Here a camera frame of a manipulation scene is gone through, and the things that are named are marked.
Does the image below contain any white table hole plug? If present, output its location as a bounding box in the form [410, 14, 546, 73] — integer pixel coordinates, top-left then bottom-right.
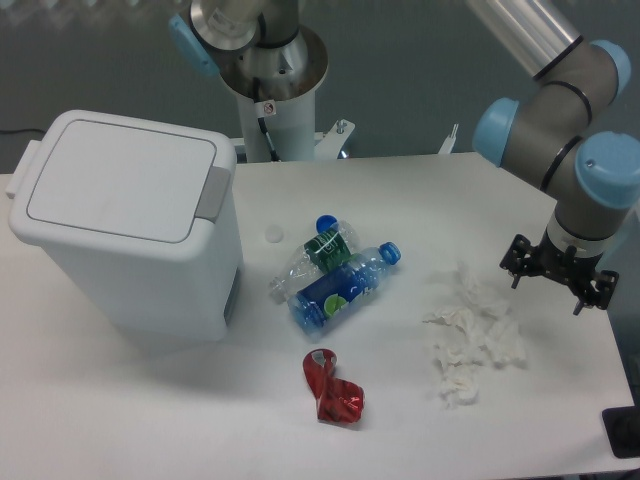
[264, 224, 284, 244]

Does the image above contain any black device at table edge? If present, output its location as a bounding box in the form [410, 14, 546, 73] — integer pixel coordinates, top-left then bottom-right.
[602, 406, 639, 459]

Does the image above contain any white clamp behind table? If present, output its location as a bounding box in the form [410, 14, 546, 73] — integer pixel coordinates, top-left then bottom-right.
[438, 123, 459, 155]

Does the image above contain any clear bottle green label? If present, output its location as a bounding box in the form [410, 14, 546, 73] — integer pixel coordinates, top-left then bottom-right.
[268, 220, 361, 303]

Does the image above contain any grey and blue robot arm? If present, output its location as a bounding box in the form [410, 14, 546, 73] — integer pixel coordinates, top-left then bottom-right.
[168, 1, 639, 309]

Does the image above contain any crumpled white tissue paper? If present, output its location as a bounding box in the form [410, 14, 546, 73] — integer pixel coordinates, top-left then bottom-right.
[422, 261, 527, 409]

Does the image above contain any crushed red soda can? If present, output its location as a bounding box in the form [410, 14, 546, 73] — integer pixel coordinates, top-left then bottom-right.
[302, 348, 365, 425]

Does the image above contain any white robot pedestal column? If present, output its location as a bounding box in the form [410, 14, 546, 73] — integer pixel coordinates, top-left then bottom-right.
[235, 91, 316, 163]

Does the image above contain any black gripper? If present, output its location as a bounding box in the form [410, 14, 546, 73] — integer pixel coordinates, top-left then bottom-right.
[500, 234, 619, 315]

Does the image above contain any white plastic trash can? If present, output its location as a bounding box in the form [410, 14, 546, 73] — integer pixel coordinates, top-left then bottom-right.
[6, 110, 243, 340]

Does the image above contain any white bracket with bolt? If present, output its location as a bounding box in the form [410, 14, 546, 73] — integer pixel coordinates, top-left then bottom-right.
[314, 119, 356, 161]

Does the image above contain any blue labelled plastic bottle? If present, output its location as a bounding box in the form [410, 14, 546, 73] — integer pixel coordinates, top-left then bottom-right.
[287, 242, 402, 336]

